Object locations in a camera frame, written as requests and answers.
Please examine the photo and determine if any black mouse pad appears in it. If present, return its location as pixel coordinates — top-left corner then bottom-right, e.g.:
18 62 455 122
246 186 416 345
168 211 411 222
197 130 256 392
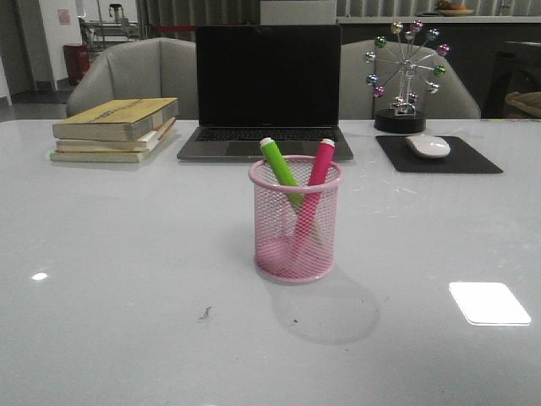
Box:
374 134 505 175

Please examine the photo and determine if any green highlighter pen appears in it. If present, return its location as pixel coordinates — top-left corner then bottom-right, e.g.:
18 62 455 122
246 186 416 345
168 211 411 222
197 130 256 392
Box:
260 137 321 240

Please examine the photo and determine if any pink highlighter pen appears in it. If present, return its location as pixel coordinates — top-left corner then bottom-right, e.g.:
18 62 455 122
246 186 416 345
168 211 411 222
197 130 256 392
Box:
291 139 335 261

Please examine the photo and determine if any bottom book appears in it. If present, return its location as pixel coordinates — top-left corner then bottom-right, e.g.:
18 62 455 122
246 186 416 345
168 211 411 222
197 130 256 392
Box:
49 143 160 163

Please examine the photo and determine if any fruit bowl on counter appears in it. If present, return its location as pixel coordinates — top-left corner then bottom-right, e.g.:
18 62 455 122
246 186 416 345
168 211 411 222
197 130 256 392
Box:
434 0 473 17

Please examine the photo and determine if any pink mesh pen holder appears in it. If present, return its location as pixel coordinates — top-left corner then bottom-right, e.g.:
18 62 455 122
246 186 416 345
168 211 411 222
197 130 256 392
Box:
249 155 343 283

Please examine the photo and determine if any white computer mouse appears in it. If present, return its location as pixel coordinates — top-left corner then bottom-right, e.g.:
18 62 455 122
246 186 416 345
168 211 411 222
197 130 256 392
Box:
405 134 451 159

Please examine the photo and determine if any right grey armchair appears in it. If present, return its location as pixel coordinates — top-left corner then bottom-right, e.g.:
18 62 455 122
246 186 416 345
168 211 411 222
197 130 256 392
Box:
339 40 481 119

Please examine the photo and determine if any grey armchair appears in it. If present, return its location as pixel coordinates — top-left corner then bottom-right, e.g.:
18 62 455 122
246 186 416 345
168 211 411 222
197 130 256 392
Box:
66 37 199 119
339 40 481 119

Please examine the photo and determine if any grey laptop computer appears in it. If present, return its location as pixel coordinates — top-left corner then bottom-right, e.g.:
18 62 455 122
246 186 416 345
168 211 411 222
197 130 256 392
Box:
177 25 353 162

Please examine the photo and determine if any middle book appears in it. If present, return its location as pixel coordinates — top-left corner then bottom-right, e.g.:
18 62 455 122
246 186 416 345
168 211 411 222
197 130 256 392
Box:
56 118 176 152

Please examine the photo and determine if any left grey armchair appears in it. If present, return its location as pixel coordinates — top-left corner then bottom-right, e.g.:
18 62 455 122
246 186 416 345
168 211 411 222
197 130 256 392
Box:
66 37 199 119

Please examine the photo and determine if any red trash bin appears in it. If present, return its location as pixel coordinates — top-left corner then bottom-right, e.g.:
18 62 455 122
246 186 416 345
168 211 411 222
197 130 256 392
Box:
63 44 90 85

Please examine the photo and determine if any ferris wheel desk ornament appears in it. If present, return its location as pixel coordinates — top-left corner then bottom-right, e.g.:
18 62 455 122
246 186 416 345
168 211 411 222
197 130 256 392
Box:
364 19 451 134

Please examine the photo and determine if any top yellow book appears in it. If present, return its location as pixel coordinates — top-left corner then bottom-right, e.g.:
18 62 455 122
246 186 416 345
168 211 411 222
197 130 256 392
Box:
52 97 179 141

